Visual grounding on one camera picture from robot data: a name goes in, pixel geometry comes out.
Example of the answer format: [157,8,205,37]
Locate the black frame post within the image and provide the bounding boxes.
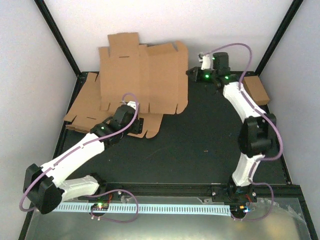
[255,0,304,76]
[34,0,82,77]

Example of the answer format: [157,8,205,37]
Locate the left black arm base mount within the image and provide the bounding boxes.
[77,183,126,202]

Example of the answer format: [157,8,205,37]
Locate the right black frame post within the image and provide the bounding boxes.
[255,0,304,76]

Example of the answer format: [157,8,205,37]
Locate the left black frame post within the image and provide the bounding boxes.
[34,0,82,77]

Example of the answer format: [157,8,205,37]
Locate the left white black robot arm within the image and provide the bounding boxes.
[19,101,144,214]

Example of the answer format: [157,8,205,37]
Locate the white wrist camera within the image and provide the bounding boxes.
[122,100,139,110]
[198,52,213,70]

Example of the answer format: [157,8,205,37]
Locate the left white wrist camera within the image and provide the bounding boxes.
[122,100,139,110]

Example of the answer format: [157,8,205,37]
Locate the metal front plate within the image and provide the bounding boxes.
[25,197,312,240]

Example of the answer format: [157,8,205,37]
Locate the folded small cardboard box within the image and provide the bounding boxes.
[243,75,270,106]

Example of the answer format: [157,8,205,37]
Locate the stack of flat cardboard blanks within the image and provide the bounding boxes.
[62,71,164,140]

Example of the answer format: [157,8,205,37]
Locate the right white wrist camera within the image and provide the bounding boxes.
[198,52,213,70]

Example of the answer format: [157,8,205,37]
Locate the white slotted cable duct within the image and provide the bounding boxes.
[53,202,231,217]

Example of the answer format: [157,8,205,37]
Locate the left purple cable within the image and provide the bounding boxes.
[19,92,140,224]

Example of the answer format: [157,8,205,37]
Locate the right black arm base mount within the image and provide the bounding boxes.
[210,183,257,203]

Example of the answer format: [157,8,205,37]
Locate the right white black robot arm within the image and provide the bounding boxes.
[186,52,276,202]

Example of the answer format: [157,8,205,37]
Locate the black aluminium rail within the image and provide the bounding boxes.
[105,182,303,197]

